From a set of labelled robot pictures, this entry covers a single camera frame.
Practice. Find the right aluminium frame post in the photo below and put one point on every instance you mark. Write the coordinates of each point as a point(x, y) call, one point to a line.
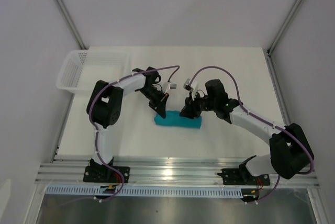
point(289, 18)

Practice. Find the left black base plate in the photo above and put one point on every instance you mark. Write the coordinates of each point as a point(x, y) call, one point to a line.
point(105, 175)

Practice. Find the left aluminium frame post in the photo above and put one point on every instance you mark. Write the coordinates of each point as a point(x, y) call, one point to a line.
point(64, 12)

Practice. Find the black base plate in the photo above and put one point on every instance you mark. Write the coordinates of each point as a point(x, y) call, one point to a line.
point(105, 175)
point(235, 176)

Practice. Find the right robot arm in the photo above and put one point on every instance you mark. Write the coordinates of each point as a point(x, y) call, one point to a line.
point(233, 112)

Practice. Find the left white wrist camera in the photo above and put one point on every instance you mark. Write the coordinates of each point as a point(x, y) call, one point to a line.
point(168, 86)

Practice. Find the white slotted cable duct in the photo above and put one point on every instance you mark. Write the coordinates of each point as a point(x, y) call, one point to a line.
point(146, 191)

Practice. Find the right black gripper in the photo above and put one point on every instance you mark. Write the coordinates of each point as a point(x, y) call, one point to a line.
point(190, 109)

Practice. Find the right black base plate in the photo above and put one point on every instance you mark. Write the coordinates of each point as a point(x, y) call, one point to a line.
point(235, 176)

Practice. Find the right side aluminium rail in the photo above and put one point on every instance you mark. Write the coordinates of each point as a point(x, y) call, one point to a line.
point(280, 88)

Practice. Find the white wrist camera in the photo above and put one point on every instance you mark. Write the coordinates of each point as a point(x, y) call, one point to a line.
point(191, 86)
point(168, 86)

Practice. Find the teal t-shirt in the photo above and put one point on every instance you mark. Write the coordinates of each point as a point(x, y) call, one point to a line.
point(173, 119)

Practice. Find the white plastic basket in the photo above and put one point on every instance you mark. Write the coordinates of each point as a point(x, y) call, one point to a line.
point(81, 69)

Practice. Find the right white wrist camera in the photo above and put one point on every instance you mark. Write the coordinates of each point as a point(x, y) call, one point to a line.
point(191, 86)

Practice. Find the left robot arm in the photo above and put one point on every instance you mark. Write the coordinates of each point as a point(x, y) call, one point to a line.
point(104, 109)

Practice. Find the aluminium mounting rail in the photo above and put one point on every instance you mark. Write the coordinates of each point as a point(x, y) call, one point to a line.
point(144, 171)

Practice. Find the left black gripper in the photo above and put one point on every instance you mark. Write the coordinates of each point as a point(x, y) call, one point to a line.
point(159, 105)

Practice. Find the left side aluminium rail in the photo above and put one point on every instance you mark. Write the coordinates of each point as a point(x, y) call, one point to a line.
point(61, 130)

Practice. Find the aluminium frame post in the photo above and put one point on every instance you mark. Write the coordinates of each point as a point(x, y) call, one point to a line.
point(289, 18)
point(64, 12)

